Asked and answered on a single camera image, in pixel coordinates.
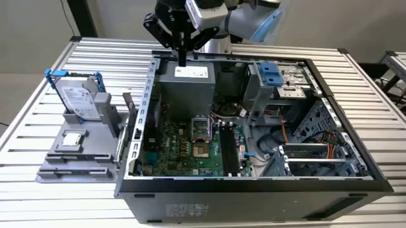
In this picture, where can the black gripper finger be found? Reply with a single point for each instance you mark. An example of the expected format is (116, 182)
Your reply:
(203, 38)
(156, 31)

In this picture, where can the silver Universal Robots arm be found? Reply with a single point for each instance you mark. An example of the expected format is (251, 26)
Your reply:
(244, 25)

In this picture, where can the black RAM slot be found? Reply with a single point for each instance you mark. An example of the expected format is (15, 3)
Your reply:
(224, 149)
(228, 149)

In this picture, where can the grey power supply unit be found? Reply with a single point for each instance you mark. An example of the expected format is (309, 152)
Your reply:
(187, 95)

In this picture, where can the blue plastic drive latch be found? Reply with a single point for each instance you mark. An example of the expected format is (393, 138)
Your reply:
(270, 73)

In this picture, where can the silver optical drive cage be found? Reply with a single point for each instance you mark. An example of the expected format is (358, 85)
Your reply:
(291, 93)

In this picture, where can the hard disk in blue carrier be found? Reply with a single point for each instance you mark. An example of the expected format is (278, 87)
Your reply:
(76, 97)

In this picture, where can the thin metal locking lever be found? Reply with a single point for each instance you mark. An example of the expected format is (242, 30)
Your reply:
(211, 129)

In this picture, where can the CPU socket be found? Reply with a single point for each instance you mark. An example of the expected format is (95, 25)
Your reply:
(200, 150)

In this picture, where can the grey parts rack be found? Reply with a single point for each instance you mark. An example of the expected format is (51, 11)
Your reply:
(98, 145)

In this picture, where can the silver CPU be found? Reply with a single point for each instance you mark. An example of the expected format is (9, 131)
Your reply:
(72, 139)

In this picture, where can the blue expansion slot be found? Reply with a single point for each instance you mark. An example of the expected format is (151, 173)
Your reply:
(152, 159)

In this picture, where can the green motherboard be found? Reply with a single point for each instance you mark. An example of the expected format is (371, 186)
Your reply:
(172, 164)

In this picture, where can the neighbouring metal slat table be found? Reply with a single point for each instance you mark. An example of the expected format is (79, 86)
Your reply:
(393, 59)

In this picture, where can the metal disk bay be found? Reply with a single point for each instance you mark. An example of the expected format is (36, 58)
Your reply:
(314, 160)

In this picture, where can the black open PC case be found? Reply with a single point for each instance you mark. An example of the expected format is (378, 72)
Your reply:
(222, 204)

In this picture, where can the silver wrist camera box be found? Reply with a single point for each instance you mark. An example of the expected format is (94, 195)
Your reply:
(206, 14)

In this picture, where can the black upright post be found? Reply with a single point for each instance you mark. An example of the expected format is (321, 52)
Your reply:
(80, 19)

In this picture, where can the graphics card with metal bracket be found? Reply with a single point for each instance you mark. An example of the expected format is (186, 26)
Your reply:
(128, 99)

